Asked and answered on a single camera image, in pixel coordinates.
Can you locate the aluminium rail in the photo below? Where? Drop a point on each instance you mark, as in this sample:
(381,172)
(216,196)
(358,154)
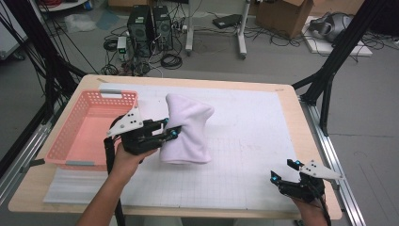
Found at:
(329,144)
(28,147)

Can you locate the grey rounded device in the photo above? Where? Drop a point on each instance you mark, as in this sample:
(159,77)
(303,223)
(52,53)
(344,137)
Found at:
(332,26)

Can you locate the large black computer tower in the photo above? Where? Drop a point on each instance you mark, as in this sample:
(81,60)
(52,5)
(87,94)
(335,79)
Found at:
(139,31)

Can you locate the white wheeled stand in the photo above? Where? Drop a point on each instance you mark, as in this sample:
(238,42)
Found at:
(189,31)

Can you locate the pink plastic basket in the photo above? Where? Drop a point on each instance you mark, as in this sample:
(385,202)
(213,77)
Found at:
(84,147)

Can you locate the person's left hand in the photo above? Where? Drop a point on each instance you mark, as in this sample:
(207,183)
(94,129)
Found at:
(128,163)

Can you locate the white floor board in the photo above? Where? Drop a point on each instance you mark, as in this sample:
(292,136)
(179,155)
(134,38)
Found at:
(326,48)

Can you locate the white foam sheet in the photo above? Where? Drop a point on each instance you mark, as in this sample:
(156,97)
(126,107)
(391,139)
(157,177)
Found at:
(78,188)

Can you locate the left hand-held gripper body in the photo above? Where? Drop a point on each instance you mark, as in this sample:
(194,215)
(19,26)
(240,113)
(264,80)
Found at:
(128,124)

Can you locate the round white table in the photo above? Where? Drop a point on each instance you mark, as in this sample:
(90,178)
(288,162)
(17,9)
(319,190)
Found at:
(67,5)

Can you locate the white grid mat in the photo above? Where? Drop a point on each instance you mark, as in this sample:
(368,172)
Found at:
(251,125)

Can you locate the clear plastic bag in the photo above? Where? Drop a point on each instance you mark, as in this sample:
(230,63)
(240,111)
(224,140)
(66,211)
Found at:
(80,22)

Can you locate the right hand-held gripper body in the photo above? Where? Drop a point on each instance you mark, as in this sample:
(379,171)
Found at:
(316,169)

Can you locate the black flat box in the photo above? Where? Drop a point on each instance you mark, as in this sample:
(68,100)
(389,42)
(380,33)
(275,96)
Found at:
(227,21)

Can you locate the person's right hand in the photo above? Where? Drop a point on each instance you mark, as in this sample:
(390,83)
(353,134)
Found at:
(310,210)

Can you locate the black frame stand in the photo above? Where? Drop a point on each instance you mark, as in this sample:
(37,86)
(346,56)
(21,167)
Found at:
(47,62)
(342,47)

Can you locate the blue floor sheet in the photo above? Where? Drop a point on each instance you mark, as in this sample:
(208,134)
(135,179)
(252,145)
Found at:
(108,19)

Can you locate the brown cardboard box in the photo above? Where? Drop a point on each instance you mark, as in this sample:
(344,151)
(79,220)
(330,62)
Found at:
(282,19)

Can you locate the white cabinet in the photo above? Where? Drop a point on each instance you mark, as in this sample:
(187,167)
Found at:
(9,37)

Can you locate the lilac printed towel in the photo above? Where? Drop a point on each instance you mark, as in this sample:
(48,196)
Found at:
(188,132)

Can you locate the small white power box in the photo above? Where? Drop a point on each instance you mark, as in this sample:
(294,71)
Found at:
(121,44)

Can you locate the slim black computer tower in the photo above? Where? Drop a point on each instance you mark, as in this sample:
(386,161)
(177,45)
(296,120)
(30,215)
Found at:
(163,28)

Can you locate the grey metal bracket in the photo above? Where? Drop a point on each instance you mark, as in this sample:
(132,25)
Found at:
(34,163)

